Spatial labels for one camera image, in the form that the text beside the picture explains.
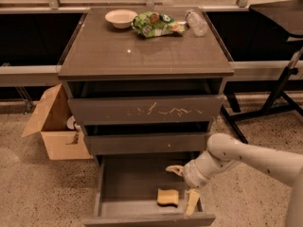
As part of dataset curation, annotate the white cup in box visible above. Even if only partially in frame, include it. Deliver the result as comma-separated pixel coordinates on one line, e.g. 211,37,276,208
66,116,80,131

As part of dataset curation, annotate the clear plastic bottle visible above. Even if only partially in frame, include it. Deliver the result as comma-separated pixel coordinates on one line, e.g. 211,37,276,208
186,9,207,37

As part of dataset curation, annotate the white bowl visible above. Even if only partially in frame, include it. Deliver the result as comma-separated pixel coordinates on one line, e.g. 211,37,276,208
105,9,137,29

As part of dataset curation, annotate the green chip bag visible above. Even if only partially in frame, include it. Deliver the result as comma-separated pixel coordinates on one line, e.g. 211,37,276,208
132,11,185,38

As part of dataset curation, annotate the cardboard box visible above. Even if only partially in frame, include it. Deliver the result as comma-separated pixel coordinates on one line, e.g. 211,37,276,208
22,84,92,160

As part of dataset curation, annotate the yellow sponge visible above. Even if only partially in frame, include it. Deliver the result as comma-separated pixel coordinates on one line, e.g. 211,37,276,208
156,188,179,206

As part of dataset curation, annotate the grey drawer cabinet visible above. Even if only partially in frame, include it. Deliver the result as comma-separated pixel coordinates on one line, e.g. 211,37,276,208
57,6,235,169

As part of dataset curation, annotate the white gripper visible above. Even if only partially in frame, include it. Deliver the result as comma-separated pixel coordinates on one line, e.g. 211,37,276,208
166,151,237,216

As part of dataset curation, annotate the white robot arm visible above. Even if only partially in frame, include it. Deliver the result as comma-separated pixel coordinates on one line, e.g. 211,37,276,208
166,133,303,227

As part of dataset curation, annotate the grey top drawer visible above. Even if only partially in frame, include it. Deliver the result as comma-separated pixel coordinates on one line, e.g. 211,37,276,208
68,96,223,125

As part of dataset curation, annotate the black rolling table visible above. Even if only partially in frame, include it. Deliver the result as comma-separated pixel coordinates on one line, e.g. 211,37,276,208
221,0,303,144

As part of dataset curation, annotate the grey middle drawer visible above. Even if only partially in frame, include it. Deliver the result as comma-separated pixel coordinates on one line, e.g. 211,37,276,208
84,132,209,155

